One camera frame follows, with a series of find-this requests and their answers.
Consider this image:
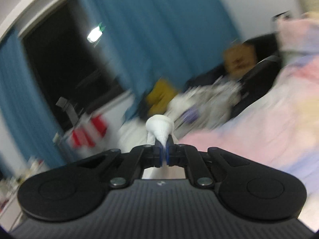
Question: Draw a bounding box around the white knit garment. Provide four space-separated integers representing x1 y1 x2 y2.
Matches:
146 114 175 152

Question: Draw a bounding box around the red cloth item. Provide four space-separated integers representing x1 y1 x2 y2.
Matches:
69 114 108 149

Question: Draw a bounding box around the pastel pink blue duvet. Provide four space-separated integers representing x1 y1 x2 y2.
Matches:
181 12 318 230

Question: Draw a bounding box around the cream crumpled garment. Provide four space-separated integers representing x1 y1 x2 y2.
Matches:
165 78 242 133

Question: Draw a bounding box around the silver tripod stand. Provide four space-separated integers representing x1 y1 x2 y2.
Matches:
56 97 84 131

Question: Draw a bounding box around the mustard yellow garment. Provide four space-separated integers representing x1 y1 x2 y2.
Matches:
146 78 178 117

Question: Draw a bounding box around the blue left curtain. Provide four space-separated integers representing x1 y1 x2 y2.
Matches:
1 28 65 168

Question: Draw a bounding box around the blue curtain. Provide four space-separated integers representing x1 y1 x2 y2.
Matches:
79 0 241 119
1 28 65 168

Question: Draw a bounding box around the brown paper bag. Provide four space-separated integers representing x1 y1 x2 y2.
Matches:
223 43 257 79

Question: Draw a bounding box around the black garment pile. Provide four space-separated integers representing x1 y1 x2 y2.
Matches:
184 33 282 120

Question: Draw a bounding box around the blue right curtain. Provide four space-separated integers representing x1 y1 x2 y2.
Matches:
79 0 241 119

